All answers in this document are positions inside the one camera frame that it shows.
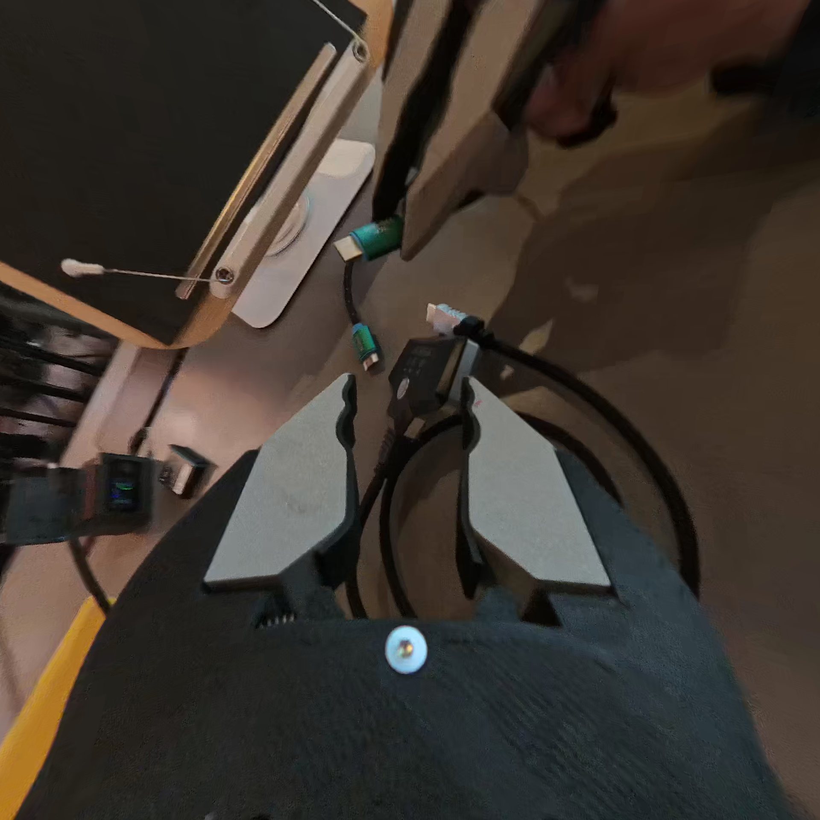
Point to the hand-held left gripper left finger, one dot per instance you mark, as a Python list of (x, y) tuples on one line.
[(282, 506)]

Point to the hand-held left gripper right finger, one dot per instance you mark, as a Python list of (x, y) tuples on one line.
[(532, 512)]

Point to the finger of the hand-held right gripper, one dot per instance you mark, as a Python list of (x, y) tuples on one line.
[(467, 141), (410, 77)]

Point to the black hdmi switch box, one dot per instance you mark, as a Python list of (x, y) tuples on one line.
[(423, 378)]

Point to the person's right hand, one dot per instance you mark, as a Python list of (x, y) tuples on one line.
[(672, 45)]

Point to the small black battery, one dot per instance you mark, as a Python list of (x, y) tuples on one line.
[(186, 471)]

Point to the black power bank with display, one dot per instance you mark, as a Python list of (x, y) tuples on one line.
[(122, 493)]

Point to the wooden board with black panel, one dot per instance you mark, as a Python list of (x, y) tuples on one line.
[(128, 128)]

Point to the yellow plastic bin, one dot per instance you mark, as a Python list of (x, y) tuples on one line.
[(38, 704)]

